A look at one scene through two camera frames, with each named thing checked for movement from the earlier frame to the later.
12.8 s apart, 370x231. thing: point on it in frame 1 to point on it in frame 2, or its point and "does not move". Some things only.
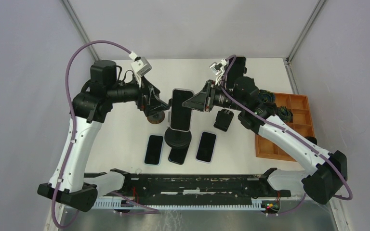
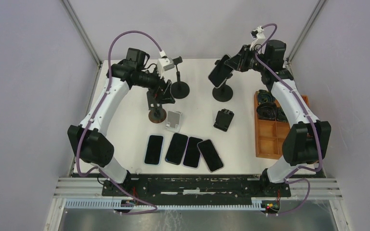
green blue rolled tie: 285,114 does not move
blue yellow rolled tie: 265,96 does not move
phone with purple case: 206,147 to 192,155
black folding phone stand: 223,119 does not move
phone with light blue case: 154,151 does not move
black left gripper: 153,104 to 163,89
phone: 180,116 to 210,155
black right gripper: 203,100 to 239,61
